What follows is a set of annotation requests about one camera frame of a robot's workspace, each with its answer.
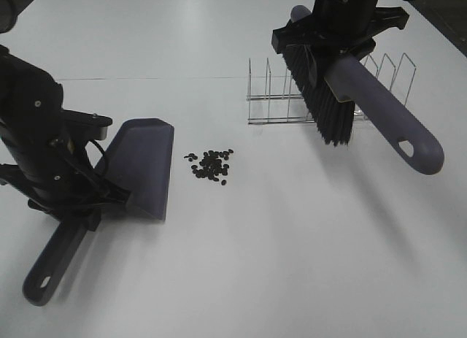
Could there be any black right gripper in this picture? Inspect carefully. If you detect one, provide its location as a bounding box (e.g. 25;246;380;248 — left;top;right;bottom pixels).
271;0;409;54

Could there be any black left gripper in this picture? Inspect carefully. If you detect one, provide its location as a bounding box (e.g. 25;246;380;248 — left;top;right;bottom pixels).
1;110;131;231

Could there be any purple plastic dustpan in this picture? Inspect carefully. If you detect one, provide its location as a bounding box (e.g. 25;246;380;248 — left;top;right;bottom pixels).
23;118;174;306

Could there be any pile of dark coffee beans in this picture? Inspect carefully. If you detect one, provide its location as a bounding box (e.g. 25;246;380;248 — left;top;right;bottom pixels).
183;148;234;186

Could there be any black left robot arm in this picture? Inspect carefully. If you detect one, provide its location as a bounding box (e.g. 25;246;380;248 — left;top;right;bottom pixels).
1;47;129;231

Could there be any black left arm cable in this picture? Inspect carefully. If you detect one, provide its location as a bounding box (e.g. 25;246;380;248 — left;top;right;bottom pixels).
54;139;132;211

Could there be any chrome wire dish rack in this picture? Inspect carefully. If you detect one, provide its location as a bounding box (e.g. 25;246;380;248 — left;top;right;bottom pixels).
246;53;417;126

